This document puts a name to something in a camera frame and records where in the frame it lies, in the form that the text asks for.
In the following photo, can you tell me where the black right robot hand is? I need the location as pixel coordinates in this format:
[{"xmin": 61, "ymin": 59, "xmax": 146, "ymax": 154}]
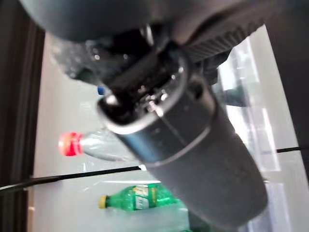
[{"xmin": 18, "ymin": 0, "xmax": 290, "ymax": 230}]

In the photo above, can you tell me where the clear water bottle red label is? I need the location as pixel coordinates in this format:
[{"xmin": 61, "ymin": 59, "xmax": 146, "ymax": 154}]
[{"xmin": 57, "ymin": 130, "xmax": 147, "ymax": 163}]

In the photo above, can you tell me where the green Sprite bottle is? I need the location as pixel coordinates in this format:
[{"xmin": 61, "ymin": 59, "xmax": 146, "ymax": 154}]
[{"xmin": 98, "ymin": 182, "xmax": 191, "ymax": 214}]

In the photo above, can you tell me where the dark shelf board with rail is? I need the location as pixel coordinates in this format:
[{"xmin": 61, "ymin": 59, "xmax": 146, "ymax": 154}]
[{"xmin": 264, "ymin": 23, "xmax": 309, "ymax": 232}]

